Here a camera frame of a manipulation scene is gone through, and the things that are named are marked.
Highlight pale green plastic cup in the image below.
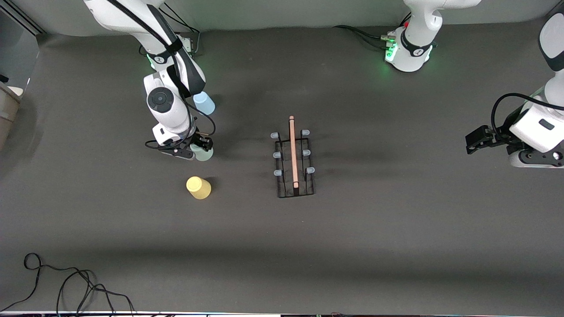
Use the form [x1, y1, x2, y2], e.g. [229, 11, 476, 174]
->
[190, 145, 215, 162]

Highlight yellow plastic cup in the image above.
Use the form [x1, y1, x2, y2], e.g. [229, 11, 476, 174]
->
[186, 176, 212, 200]

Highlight black wire cup holder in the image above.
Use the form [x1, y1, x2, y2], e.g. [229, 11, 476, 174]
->
[270, 115, 316, 199]

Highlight pale blue plastic cup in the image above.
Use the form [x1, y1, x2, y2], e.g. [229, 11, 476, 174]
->
[193, 92, 216, 116]

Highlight dark grey table mat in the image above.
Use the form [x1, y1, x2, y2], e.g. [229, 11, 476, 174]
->
[0, 18, 564, 315]

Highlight beige box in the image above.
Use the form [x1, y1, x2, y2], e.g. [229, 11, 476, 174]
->
[0, 81, 23, 150]

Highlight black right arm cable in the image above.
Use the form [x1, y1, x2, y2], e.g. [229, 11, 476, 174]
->
[106, 0, 217, 151]

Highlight black right arm base cables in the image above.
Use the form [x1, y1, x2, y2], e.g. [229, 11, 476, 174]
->
[159, 4, 202, 57]

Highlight black arm base cables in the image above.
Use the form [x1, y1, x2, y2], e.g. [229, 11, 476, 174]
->
[333, 13, 412, 50]
[159, 4, 202, 57]

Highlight black left arm base cables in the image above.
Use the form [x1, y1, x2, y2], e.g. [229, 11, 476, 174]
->
[333, 13, 412, 50]

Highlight loose thin black cable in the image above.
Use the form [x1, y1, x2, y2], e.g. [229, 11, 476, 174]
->
[0, 252, 135, 317]

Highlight black frame rail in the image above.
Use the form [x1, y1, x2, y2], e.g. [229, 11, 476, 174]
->
[2, 0, 45, 36]

